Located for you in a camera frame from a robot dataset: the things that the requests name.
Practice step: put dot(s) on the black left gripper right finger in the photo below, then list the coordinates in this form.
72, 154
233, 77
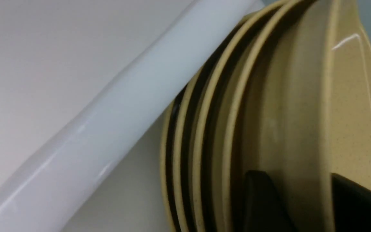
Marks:
352, 205

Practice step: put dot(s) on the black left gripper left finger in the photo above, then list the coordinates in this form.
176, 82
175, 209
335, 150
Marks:
263, 210

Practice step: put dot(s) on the middle stacked tan bowl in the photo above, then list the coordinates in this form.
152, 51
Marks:
227, 132

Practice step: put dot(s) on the large white plastic tub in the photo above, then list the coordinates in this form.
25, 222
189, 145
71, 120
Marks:
51, 186

